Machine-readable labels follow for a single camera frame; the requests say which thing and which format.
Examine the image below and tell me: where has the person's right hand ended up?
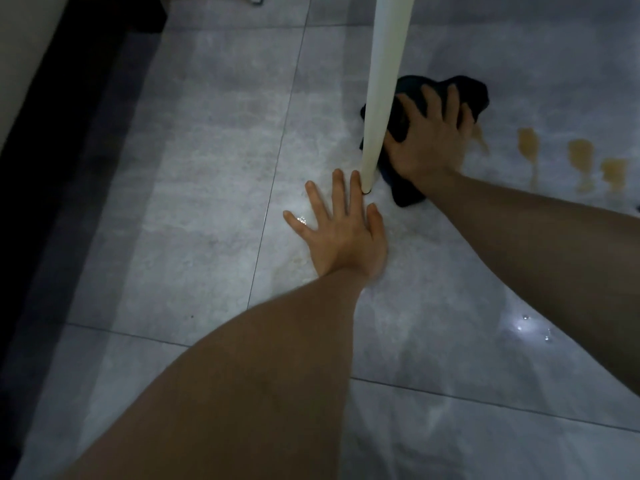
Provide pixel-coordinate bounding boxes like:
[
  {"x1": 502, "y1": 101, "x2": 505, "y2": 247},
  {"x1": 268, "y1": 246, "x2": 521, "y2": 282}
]
[{"x1": 383, "y1": 83, "x2": 476, "y2": 188}]

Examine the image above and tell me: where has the person's left forearm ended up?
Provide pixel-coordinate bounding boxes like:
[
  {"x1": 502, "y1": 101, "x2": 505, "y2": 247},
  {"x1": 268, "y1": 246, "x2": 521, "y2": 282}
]
[{"x1": 60, "y1": 267, "x2": 372, "y2": 480}]

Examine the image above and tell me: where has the black furniture base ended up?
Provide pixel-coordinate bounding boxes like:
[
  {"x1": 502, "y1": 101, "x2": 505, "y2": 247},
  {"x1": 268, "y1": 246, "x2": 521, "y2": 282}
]
[{"x1": 0, "y1": 0, "x2": 169, "y2": 480}]

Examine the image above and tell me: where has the white table leg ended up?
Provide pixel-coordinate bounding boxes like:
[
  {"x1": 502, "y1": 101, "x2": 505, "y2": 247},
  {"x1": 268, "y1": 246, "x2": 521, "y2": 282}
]
[{"x1": 360, "y1": 0, "x2": 414, "y2": 195}]

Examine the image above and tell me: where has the person's right forearm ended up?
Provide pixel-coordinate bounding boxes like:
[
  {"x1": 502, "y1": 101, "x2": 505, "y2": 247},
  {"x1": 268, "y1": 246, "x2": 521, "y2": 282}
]
[{"x1": 414, "y1": 169, "x2": 640, "y2": 396}]

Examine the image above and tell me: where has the person's left hand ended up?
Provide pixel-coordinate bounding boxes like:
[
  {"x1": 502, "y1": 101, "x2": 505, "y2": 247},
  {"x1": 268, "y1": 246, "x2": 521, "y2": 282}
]
[{"x1": 283, "y1": 169, "x2": 389, "y2": 282}]

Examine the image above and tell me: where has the beige furniture panel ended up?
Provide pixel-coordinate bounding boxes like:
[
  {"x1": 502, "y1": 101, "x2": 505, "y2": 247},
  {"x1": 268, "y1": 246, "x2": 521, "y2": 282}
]
[{"x1": 0, "y1": 0, "x2": 77, "y2": 151}]

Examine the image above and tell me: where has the dark cleaning cloth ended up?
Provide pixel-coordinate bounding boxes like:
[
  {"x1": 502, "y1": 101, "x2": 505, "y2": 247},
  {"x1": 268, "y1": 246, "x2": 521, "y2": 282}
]
[{"x1": 359, "y1": 74, "x2": 491, "y2": 208}]

